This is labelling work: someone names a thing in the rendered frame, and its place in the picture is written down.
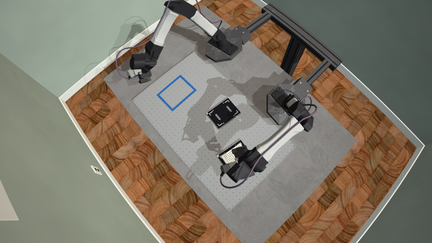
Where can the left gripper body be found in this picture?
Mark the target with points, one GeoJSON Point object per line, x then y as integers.
{"type": "Point", "coordinates": [240, 151]}

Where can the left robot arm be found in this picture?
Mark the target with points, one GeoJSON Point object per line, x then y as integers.
{"type": "Point", "coordinates": [294, 108]}

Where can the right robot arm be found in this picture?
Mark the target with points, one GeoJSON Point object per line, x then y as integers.
{"type": "Point", "coordinates": [154, 47]}

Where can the beige well plate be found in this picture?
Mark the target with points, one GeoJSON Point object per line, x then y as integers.
{"type": "Point", "coordinates": [229, 157]}

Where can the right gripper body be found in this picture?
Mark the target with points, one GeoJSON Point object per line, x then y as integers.
{"type": "Point", "coordinates": [142, 74]}

